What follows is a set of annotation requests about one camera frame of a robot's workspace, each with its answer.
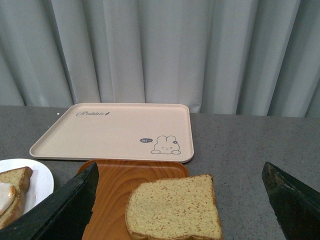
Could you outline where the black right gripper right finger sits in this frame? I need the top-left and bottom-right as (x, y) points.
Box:
(261, 162), (320, 240)

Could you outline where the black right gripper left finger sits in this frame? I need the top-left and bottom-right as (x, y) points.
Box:
(0, 162), (99, 240)

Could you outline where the white round plate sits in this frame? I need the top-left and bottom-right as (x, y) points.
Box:
(0, 158), (54, 214)

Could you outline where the bread slice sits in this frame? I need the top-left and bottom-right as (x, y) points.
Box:
(125, 174), (224, 240)
(0, 166), (33, 229)

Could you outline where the fried egg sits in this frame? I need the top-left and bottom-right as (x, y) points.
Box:
(0, 182), (16, 215)

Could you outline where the brown wooden tray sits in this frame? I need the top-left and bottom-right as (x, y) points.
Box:
(82, 159), (189, 240)

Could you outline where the beige rabbit tray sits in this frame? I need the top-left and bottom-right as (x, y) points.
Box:
(29, 103), (194, 163)

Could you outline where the grey curtain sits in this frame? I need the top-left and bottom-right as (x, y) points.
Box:
(0, 0), (320, 118)

